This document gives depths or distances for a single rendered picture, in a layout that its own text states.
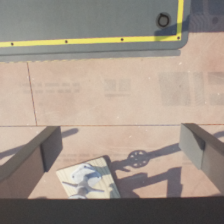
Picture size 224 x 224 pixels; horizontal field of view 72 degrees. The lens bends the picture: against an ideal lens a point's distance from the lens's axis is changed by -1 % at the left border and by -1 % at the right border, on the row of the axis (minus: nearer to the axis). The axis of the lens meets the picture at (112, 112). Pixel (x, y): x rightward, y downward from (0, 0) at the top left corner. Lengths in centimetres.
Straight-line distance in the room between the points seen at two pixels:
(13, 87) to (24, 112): 14
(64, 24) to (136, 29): 20
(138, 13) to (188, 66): 46
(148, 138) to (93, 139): 31
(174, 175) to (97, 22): 91
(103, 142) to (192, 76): 59
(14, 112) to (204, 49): 103
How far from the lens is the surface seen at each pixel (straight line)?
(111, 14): 50
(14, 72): 95
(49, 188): 116
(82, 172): 99
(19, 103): 97
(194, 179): 114
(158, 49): 50
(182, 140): 17
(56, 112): 89
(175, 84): 86
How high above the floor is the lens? 80
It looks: 74 degrees down
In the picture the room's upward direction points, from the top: 177 degrees counter-clockwise
